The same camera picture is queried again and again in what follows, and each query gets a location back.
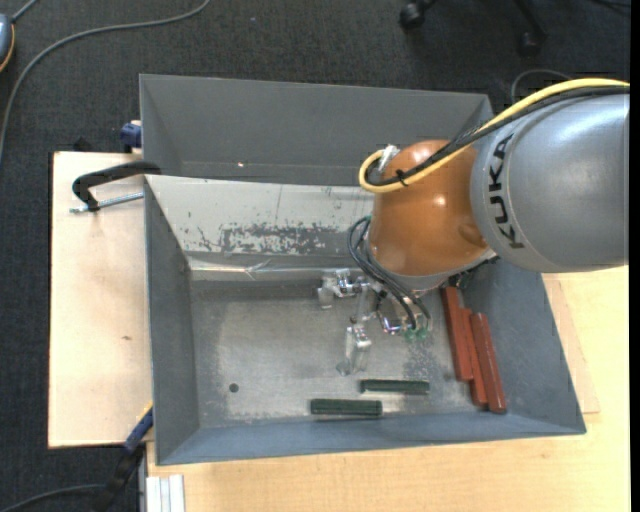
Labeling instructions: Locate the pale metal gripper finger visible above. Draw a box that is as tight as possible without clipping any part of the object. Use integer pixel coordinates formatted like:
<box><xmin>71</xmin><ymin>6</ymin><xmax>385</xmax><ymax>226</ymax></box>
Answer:
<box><xmin>316</xmin><ymin>269</ymin><xmax>363</xmax><ymax>309</ymax></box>
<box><xmin>336</xmin><ymin>324</ymin><xmax>374</xmax><ymax>376</ymax></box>

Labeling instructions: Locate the dark green flat block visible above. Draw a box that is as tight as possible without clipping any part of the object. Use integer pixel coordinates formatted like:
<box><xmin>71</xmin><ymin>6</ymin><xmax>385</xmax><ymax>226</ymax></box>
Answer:
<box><xmin>359</xmin><ymin>378</ymin><xmax>432</xmax><ymax>396</ymax></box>
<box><xmin>309</xmin><ymin>397</ymin><xmax>384</xmax><ymax>418</ymax></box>

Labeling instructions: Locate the red-brown flat block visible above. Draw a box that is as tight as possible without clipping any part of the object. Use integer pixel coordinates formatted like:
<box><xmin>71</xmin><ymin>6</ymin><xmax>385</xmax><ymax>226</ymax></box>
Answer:
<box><xmin>439</xmin><ymin>286</ymin><xmax>474</xmax><ymax>382</ymax></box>
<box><xmin>461</xmin><ymin>308</ymin><xmax>489</xmax><ymax>407</ymax></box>
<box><xmin>471</xmin><ymin>312</ymin><xmax>508</xmax><ymax>415</ymax></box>

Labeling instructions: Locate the grey metal bin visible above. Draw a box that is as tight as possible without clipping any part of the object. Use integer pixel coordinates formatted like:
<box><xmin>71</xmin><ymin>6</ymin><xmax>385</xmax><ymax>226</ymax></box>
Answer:
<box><xmin>138</xmin><ymin>73</ymin><xmax>587</xmax><ymax>467</ymax></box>

